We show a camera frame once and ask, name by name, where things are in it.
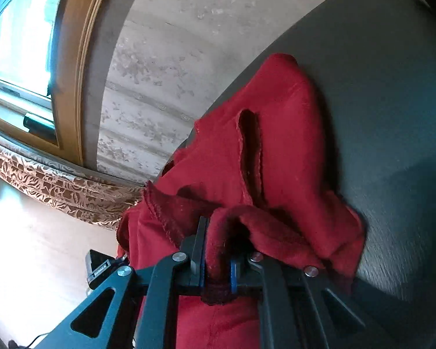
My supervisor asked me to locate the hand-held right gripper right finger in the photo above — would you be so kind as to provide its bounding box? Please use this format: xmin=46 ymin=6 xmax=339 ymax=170
xmin=230 ymin=252 xmax=396 ymax=349

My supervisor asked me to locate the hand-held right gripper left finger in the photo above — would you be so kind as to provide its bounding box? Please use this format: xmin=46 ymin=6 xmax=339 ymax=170
xmin=40 ymin=217 xmax=208 ymax=349

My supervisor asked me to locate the red garment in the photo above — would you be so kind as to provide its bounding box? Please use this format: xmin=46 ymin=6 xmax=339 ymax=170
xmin=116 ymin=53 xmax=367 ymax=349

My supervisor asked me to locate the small black device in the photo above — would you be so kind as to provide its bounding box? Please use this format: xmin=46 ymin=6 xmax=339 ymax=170
xmin=85 ymin=249 xmax=129 ymax=288

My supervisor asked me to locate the brown patterned curtain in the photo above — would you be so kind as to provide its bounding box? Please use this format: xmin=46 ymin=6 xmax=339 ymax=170
xmin=0 ymin=142 xmax=149 ymax=231

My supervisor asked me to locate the wooden framed window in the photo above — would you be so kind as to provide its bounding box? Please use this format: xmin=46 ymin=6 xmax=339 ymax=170
xmin=0 ymin=0 xmax=117 ymax=168

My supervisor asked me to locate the thin black cable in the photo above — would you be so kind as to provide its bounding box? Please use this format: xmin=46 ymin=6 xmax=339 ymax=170
xmin=7 ymin=331 xmax=53 ymax=349

